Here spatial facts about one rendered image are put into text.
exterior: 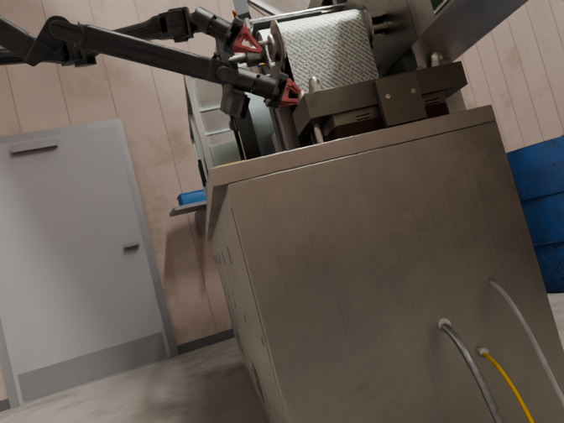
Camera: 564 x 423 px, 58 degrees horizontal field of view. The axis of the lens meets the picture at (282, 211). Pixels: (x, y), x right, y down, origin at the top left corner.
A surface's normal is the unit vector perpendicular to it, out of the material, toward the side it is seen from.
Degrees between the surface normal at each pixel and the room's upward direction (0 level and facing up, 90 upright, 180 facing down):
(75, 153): 90
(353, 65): 90
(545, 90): 90
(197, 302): 90
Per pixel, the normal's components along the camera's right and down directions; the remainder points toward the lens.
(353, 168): 0.15, -0.11
